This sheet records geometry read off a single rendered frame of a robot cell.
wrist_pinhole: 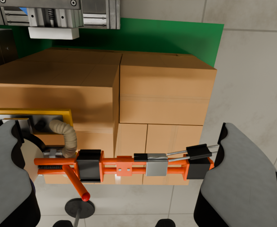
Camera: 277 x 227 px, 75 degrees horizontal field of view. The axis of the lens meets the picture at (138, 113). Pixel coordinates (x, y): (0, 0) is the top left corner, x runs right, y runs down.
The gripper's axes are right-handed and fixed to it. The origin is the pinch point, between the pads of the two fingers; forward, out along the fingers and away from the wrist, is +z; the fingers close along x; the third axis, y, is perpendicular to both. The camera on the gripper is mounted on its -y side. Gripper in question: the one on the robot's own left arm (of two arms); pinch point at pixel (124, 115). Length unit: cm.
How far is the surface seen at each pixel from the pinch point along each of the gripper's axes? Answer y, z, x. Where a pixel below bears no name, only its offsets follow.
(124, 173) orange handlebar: 38, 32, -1
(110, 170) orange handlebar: 38, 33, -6
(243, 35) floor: 3, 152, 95
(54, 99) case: 24, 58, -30
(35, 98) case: 23, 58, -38
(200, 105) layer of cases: 43, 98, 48
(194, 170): 36, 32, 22
